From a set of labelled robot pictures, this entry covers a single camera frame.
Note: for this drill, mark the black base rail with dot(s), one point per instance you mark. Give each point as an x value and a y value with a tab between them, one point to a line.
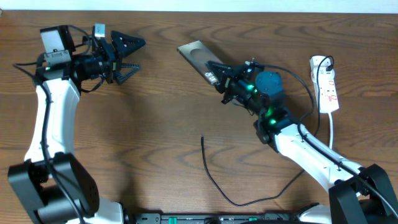
156	218

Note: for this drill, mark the Galaxy S25 Ultra smartphone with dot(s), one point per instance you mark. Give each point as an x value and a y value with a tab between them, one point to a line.
197	55

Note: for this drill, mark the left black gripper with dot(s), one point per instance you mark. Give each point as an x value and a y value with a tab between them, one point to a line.
115	61

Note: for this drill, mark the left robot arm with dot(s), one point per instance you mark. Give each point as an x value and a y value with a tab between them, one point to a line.
51	184

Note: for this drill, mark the white power strip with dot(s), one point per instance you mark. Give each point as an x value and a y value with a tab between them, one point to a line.
323	78

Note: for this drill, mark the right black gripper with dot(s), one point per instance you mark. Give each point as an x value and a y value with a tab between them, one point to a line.
225	84

